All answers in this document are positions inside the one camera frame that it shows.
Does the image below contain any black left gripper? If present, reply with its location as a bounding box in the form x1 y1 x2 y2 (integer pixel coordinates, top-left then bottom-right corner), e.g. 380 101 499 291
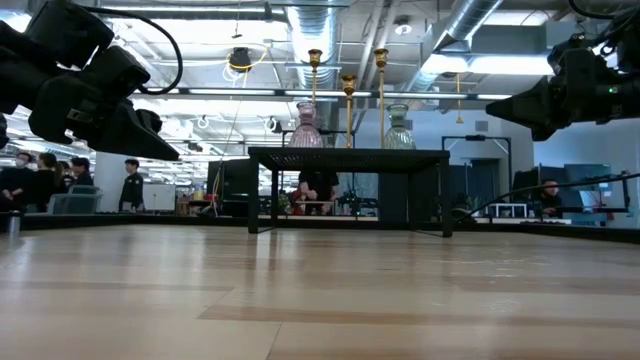
27 74 182 163

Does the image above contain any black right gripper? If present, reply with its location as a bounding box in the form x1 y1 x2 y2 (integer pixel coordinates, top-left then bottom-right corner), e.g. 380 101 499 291
485 48 630 143

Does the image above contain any green ribbed glass vase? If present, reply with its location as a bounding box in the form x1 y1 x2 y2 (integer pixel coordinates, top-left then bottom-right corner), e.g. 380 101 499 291
382 103 417 150

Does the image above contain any pink ribbed glass vase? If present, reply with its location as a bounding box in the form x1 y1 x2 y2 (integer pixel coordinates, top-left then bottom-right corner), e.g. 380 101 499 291
287 101 325 149

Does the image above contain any short brass candlestick holder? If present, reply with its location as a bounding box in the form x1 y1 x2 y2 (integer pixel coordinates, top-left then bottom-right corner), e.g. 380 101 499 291
340 73 358 149

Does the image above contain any medium brass candlestick holder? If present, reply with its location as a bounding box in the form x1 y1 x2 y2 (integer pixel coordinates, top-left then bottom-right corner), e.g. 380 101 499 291
307 48 323 105

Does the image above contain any person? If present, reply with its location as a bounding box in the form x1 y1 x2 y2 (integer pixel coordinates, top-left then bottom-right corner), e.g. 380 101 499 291
0 152 36 214
532 178 564 219
67 156 96 189
289 171 341 216
29 152 64 211
118 158 145 213

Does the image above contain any white cabinet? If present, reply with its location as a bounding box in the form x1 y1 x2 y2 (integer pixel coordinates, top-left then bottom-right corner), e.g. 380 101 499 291
142 183 177 212

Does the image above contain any brass hanging rod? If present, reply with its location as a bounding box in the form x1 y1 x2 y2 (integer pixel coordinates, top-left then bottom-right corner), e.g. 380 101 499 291
453 72 465 125

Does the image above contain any grey chair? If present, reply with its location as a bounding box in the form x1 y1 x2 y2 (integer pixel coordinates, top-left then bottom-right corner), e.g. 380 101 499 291
47 184 104 216

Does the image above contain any white shelf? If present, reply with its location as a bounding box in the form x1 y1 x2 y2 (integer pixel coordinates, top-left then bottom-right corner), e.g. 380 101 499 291
487 202 529 220

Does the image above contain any tall brass candlestick holder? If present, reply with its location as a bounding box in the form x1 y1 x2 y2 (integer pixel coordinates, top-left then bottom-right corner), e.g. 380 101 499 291
373 47 390 149

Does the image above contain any black perforated metal stand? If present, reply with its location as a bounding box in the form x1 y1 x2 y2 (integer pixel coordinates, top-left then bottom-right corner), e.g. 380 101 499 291
247 146 454 239

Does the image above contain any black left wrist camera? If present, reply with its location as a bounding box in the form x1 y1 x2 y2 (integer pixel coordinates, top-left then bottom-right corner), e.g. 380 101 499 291
78 44 152 102

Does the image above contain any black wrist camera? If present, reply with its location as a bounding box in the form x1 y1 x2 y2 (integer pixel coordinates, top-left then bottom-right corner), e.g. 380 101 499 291
547 30 601 76
78 44 152 102

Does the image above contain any black metal rack frame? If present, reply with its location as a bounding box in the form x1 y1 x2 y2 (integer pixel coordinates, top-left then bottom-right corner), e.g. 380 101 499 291
440 133 514 207

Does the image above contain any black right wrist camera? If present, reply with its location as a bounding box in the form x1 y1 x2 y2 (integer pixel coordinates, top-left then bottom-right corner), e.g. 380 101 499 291
547 30 601 76

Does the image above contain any thin black cable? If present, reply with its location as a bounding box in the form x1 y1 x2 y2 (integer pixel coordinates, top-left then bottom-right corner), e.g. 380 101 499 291
457 171 640 224

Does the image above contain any black aluminium table frame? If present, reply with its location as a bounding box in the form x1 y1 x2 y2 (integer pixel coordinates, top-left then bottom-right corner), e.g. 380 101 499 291
0 212 640 246

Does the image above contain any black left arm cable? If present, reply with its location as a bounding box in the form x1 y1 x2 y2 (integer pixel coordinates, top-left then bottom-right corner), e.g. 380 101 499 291
82 4 185 97

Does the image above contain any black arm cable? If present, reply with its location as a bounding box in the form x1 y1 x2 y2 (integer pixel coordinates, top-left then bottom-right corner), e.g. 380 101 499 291
82 4 185 97
567 0 640 22

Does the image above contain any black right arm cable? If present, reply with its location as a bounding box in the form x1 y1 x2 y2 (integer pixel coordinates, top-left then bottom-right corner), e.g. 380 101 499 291
567 0 640 22

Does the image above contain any silver spiral air duct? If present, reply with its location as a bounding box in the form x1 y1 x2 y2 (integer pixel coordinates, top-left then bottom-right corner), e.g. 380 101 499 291
399 0 504 94
287 0 346 91

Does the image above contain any black overhead camera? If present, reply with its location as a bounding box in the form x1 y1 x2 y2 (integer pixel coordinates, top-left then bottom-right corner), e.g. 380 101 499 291
228 46 253 74

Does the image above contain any yellow cable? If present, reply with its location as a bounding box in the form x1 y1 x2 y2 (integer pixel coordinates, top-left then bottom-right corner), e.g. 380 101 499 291
222 42 271 84

